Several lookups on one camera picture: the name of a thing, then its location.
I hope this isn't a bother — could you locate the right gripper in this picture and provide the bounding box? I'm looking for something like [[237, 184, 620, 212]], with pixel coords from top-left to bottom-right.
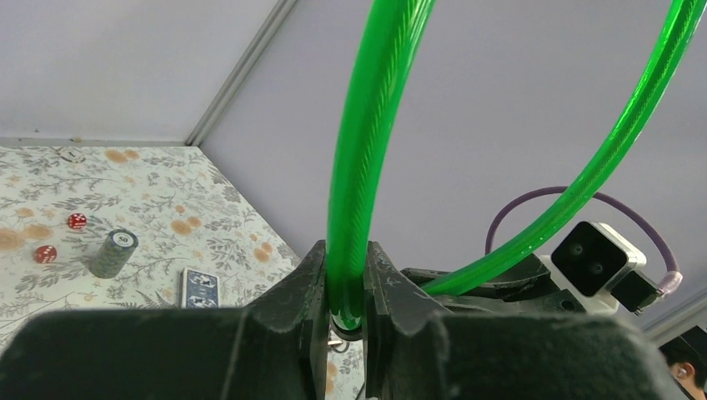
[[364, 242, 684, 399]]

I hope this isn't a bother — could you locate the green cable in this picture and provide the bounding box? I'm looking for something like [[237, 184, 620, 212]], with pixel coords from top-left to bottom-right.
[[325, 0, 707, 333]]

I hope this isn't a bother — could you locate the red die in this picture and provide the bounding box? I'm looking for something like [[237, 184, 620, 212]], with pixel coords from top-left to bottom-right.
[[67, 212, 88, 230], [33, 245, 58, 264]]

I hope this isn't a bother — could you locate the blue card box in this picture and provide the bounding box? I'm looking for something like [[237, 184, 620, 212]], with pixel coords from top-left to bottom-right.
[[180, 268, 220, 309]]

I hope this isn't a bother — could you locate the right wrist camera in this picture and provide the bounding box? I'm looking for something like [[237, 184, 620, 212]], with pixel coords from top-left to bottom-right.
[[539, 221, 662, 316]]

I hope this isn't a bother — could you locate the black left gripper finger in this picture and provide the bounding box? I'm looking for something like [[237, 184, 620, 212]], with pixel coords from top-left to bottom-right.
[[1, 241, 329, 399]]

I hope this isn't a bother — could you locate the grey patterned cylinder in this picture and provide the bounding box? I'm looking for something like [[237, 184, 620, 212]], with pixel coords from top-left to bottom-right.
[[88, 228, 139, 279]]

